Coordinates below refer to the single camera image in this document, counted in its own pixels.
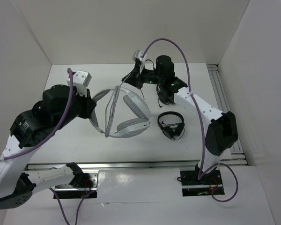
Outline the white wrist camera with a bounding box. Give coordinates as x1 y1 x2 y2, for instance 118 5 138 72
67 68 92 97
132 50 147 73

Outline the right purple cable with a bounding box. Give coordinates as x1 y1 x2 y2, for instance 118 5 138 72
140 37 239 203

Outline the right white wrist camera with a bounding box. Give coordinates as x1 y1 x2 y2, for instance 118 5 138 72
132 50 147 73

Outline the aluminium mounting rail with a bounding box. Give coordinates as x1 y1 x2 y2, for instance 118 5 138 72
25 159 225 199

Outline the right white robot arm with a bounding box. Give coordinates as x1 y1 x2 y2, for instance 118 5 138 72
122 55 238 184

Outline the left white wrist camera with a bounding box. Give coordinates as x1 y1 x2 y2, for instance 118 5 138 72
67 68 92 97

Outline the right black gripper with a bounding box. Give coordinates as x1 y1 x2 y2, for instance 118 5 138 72
123 63 164 89

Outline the black on-ear headphones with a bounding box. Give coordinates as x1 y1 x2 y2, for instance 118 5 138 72
157 111 185 141
156 85 175 108

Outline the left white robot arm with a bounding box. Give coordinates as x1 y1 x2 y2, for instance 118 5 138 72
0 84 92 210

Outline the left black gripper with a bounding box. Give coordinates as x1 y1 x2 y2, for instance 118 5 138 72
54 86 97 130

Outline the aluminium side rail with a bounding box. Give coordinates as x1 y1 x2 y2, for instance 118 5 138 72
207 64 249 166

